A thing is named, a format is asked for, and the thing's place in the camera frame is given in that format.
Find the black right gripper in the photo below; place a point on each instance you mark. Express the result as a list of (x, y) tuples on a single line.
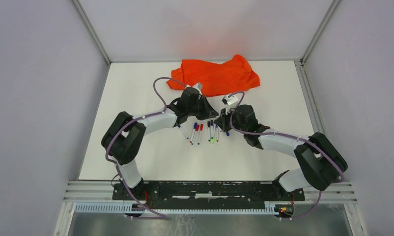
[(221, 122)]

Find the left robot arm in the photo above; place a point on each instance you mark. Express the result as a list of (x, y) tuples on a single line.
[(124, 137)]

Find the black capped white pen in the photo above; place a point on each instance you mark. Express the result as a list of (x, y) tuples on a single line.
[(209, 130)]

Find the aluminium frame rail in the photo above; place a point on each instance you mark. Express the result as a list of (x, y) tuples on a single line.
[(107, 191)]

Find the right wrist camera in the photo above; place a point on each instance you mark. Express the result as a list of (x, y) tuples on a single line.
[(230, 100)]

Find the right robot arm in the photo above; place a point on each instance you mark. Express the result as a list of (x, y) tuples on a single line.
[(320, 164)]

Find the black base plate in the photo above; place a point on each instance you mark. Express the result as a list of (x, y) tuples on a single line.
[(206, 195)]

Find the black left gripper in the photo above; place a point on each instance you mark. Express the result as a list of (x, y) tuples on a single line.
[(208, 111)]

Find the orange cloth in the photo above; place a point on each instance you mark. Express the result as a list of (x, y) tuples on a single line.
[(231, 76)]

